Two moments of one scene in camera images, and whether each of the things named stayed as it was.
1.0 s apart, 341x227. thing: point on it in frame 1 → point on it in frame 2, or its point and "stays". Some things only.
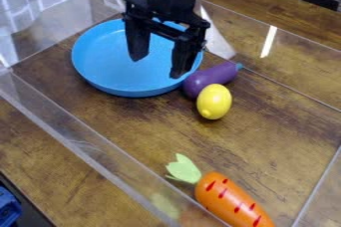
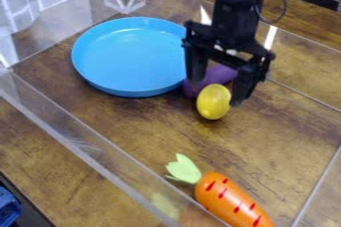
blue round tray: (105, 69) stays
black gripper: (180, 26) → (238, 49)
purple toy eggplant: (215, 75) stays
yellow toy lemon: (212, 101) stays
